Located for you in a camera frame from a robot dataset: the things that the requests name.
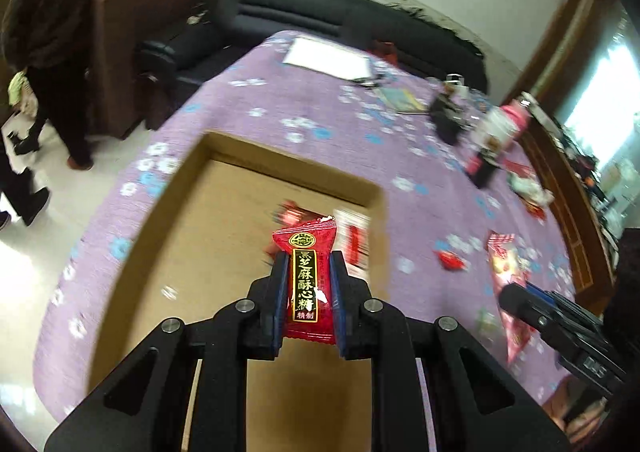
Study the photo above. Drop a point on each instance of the small red candy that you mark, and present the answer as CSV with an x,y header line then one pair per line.
x,y
450,259

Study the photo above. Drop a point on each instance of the white paper sheet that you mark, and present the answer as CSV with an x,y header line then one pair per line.
x,y
325,57

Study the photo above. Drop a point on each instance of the black device with red label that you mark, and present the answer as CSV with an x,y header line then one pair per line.
x,y
482,169

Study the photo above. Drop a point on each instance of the wooden cabinet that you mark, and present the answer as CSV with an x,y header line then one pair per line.
x,y
575,212

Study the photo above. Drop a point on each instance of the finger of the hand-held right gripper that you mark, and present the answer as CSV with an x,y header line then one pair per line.
x,y
517,304
560,297

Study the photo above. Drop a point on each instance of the yellow-green cloth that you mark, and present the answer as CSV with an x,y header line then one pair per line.
x,y
17,88

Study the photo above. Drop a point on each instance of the red and white snack heap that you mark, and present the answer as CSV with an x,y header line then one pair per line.
x,y
527,189

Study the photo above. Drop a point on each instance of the small red ornament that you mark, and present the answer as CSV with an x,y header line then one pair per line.
x,y
385,50

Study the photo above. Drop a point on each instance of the white packet with red label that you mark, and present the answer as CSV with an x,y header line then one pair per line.
x,y
356,237

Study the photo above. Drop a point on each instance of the black leather sofa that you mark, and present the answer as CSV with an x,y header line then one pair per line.
x,y
280,7

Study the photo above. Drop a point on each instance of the thin book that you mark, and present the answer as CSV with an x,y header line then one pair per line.
x,y
402,101

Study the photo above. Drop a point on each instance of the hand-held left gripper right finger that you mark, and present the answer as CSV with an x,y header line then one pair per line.
x,y
340,292

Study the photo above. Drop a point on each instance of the brown armchair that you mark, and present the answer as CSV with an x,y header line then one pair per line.
x,y
125,32

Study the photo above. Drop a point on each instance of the pink clear snack packet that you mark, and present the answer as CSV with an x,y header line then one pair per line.
x,y
505,272

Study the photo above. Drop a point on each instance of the dark red snack packet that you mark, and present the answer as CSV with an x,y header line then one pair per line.
x,y
292,215

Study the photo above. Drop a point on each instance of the pens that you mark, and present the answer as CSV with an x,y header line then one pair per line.
x,y
370,81

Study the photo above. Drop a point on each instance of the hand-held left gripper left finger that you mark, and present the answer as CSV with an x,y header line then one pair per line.
x,y
281,282

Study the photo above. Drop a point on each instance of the purple floral tablecloth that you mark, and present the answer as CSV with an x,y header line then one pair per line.
x,y
300,107

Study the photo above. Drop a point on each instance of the shallow cardboard box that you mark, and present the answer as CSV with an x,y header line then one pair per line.
x,y
225,232

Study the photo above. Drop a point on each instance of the white and pink packet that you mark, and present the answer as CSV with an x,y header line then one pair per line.
x,y
505,127

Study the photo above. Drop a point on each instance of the red packet with gold-edged label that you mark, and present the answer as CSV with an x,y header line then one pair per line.
x,y
305,277

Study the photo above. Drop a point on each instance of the black power adapter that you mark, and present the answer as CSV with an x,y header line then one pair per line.
x,y
455,132
442,109

